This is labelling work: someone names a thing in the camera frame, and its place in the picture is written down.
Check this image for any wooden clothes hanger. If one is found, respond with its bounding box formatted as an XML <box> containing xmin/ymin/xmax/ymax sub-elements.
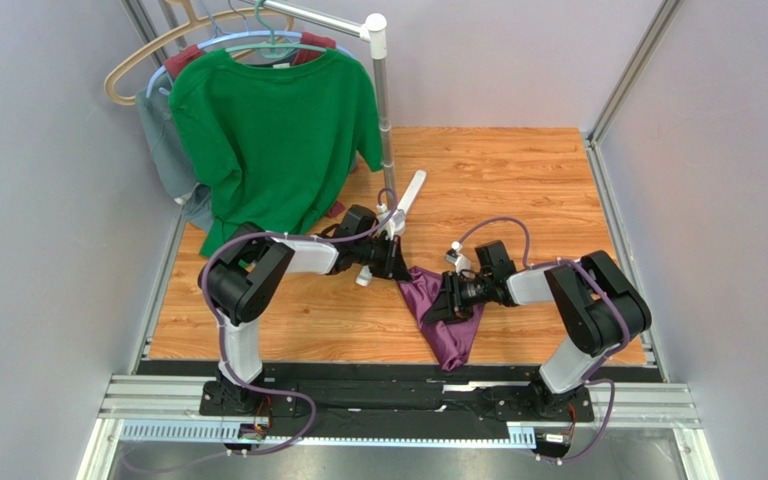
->
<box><xmin>102</xmin><ymin>0</ymin><xmax>297</xmax><ymax>106</ymax></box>

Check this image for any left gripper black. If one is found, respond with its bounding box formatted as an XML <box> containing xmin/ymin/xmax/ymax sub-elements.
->
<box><xmin>353</xmin><ymin>234</ymin><xmax>413</xmax><ymax>283</ymax></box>

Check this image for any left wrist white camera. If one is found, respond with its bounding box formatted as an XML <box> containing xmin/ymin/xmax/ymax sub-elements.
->
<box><xmin>376</xmin><ymin>203</ymin><xmax>407</xmax><ymax>239</ymax></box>

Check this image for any green t-shirt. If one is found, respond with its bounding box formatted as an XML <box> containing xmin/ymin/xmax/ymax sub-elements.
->
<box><xmin>169</xmin><ymin>50</ymin><xmax>383</xmax><ymax>257</ymax></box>

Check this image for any teal clothes hanger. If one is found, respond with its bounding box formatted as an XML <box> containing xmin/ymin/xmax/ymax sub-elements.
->
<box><xmin>225</xmin><ymin>0</ymin><xmax>327</xmax><ymax>59</ymax></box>

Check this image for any purple cloth napkin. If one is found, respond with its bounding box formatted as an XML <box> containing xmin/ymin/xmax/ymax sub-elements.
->
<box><xmin>397</xmin><ymin>266</ymin><xmax>486</xmax><ymax>373</ymax></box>

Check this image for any aluminium frame rail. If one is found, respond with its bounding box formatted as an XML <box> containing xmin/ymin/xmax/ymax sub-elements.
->
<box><xmin>584</xmin><ymin>0</ymin><xmax>685</xmax><ymax>374</ymax></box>

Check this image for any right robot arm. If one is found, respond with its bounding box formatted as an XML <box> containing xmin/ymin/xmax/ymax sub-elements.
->
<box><xmin>420</xmin><ymin>241</ymin><xmax>652</xmax><ymax>403</ymax></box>

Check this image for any light blue clothes hanger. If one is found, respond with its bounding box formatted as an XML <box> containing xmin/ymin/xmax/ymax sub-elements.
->
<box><xmin>146</xmin><ymin>29</ymin><xmax>359</xmax><ymax>100</ymax></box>

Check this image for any grey garment on rack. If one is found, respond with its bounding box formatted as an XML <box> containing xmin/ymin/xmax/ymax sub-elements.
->
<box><xmin>135</xmin><ymin>75</ymin><xmax>213</xmax><ymax>231</ymax></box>

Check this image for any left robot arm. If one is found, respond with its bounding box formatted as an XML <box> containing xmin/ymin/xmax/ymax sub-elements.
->
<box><xmin>199</xmin><ymin>205</ymin><xmax>411</xmax><ymax>412</ymax></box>

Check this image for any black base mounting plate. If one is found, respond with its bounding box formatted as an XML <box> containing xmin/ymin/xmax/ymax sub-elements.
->
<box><xmin>137</xmin><ymin>359</ymin><xmax>665</xmax><ymax>442</ymax></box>

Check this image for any white clothes rack stand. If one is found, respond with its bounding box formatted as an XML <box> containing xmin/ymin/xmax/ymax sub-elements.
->
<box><xmin>250</xmin><ymin>0</ymin><xmax>428</xmax><ymax>288</ymax></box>

